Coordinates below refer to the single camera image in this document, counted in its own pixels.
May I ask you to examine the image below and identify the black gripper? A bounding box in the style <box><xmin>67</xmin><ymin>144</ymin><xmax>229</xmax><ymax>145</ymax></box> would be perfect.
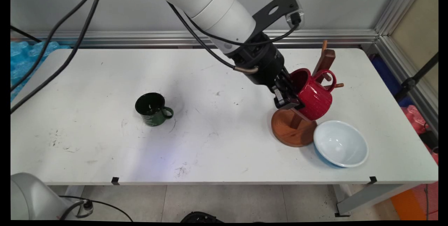
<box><xmin>226</xmin><ymin>33</ymin><xmax>306</xmax><ymax>111</ymax></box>

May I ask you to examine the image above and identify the red speckled enamel mug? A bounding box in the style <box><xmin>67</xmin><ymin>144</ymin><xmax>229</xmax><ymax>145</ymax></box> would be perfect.
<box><xmin>290</xmin><ymin>68</ymin><xmax>337</xmax><ymax>122</ymax></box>

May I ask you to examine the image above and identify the wooden mug tree stand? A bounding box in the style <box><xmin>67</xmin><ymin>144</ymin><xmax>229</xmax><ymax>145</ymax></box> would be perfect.
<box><xmin>271</xmin><ymin>40</ymin><xmax>344</xmax><ymax>148</ymax></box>

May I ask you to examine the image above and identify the white and blue bowl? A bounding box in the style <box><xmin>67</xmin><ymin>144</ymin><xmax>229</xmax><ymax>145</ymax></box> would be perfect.
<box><xmin>313</xmin><ymin>120</ymin><xmax>369</xmax><ymax>168</ymax></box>

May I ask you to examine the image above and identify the blue crate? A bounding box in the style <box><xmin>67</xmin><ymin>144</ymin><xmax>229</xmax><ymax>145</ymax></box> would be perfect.
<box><xmin>370</xmin><ymin>55</ymin><xmax>414</xmax><ymax>108</ymax></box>

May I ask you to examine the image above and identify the grey table leg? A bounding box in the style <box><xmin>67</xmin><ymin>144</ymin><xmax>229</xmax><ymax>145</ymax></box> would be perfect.
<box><xmin>63</xmin><ymin>185</ymin><xmax>85</xmax><ymax>200</ymax></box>
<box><xmin>332</xmin><ymin>183</ymin><xmax>420</xmax><ymax>217</ymax></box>

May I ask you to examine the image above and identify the pink plastic bag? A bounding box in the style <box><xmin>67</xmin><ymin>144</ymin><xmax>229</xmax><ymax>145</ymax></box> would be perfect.
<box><xmin>401</xmin><ymin>105</ymin><xmax>430</xmax><ymax>135</ymax></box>

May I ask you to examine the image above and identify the black tripod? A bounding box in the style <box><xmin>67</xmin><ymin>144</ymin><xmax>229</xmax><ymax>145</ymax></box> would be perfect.
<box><xmin>394</xmin><ymin>53</ymin><xmax>439</xmax><ymax>101</ymax></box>

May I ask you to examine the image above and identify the dark green enamel mug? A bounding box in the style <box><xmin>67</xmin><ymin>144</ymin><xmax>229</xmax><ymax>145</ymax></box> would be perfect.
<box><xmin>135</xmin><ymin>93</ymin><xmax>174</xmax><ymax>127</ymax></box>

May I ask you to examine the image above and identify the black object on floor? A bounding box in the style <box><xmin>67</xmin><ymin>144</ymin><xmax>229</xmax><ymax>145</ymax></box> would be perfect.
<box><xmin>180</xmin><ymin>211</ymin><xmax>224</xmax><ymax>223</ymax></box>

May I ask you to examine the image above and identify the orange floor mat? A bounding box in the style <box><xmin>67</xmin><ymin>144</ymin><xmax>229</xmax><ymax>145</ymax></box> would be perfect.
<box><xmin>390</xmin><ymin>182</ymin><xmax>439</xmax><ymax>221</ymax></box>

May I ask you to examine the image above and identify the blue bubble wrap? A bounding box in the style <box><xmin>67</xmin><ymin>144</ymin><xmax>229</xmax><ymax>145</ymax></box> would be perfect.
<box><xmin>10</xmin><ymin>41</ymin><xmax>61</xmax><ymax>102</ymax></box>

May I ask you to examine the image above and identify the grey rounded machine base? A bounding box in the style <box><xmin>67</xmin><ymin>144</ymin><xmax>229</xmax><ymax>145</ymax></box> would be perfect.
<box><xmin>10</xmin><ymin>172</ymin><xmax>79</xmax><ymax>221</ymax></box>

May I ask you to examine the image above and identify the black camera cable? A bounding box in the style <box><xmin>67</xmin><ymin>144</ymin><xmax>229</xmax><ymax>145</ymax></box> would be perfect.
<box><xmin>185</xmin><ymin>12</ymin><xmax>301</xmax><ymax>47</ymax></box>

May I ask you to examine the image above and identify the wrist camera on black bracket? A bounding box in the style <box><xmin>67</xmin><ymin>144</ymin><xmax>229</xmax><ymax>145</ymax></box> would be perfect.
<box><xmin>252</xmin><ymin>0</ymin><xmax>305</xmax><ymax>35</ymax></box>

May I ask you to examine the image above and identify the black cable with brass end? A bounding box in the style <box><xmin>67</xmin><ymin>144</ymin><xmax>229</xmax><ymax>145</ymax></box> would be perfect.
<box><xmin>167</xmin><ymin>1</ymin><xmax>259</xmax><ymax>75</ymax></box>

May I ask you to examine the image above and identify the aluminium frame post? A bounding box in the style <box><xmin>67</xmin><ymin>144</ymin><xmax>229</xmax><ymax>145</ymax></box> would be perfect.
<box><xmin>374</xmin><ymin>0</ymin><xmax>439</xmax><ymax>137</ymax></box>

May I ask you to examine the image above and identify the aluminium frame rail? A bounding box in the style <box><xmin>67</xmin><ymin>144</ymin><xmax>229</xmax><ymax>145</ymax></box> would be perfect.
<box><xmin>10</xmin><ymin>29</ymin><xmax>379</xmax><ymax>49</ymax></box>

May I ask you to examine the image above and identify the thick black hanging cable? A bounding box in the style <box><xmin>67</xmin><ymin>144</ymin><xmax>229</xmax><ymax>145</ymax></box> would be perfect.
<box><xmin>10</xmin><ymin>0</ymin><xmax>109</xmax><ymax>114</ymax></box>
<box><xmin>10</xmin><ymin>0</ymin><xmax>105</xmax><ymax>93</ymax></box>

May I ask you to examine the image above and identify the black cable with round plug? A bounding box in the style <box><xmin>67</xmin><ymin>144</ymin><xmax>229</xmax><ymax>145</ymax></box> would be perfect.
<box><xmin>58</xmin><ymin>195</ymin><xmax>134</xmax><ymax>221</ymax></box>

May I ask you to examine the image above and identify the thin black background cable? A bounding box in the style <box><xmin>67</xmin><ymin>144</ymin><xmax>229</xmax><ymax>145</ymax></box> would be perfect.
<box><xmin>10</xmin><ymin>25</ymin><xmax>42</xmax><ymax>43</ymax></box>

